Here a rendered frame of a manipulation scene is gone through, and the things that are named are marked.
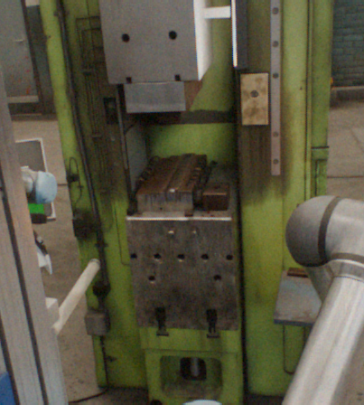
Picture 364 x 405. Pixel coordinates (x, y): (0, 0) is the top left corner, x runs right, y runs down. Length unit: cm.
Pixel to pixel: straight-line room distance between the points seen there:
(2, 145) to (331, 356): 54
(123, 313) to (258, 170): 85
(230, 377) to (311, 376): 136
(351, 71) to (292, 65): 594
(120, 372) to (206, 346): 56
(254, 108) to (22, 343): 139
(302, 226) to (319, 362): 23
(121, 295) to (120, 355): 30
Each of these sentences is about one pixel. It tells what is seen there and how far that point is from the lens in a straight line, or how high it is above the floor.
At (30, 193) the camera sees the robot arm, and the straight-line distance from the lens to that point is 128.
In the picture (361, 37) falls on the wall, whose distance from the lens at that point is 779.
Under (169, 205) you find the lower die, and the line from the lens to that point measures 192.
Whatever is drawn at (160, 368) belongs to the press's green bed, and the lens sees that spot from 223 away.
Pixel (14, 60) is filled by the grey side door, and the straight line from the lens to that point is 841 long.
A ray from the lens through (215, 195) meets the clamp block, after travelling 187.
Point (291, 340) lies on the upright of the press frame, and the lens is 233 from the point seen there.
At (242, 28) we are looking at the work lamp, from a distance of 185.
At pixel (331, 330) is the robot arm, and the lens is 87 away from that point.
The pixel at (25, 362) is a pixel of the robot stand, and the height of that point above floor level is 126.
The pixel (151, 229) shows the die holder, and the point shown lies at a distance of 190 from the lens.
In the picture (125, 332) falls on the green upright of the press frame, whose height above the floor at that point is 30.
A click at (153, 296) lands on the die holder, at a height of 60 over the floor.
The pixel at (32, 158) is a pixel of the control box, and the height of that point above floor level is 114.
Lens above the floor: 166
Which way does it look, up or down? 22 degrees down
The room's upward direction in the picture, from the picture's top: 5 degrees counter-clockwise
